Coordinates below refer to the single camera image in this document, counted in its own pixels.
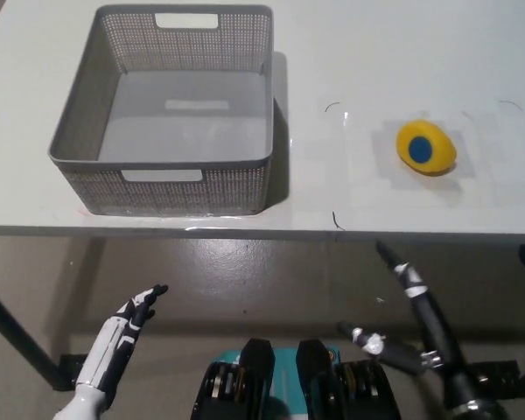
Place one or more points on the black metal table leg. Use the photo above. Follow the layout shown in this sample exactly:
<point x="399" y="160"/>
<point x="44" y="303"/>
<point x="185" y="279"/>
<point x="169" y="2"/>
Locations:
<point x="22" y="332"/>

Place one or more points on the grey perforated plastic basket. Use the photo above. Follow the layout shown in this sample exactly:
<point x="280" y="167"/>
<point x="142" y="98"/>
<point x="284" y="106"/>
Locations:
<point x="166" y="192"/>

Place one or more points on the yellow ball with blue spot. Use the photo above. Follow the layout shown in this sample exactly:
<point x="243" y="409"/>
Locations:
<point x="439" y="151"/>

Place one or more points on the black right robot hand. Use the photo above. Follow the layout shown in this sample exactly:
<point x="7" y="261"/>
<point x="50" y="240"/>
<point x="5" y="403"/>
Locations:
<point x="433" y="324"/>

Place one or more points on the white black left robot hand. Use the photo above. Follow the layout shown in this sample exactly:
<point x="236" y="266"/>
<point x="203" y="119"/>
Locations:
<point x="114" y="345"/>

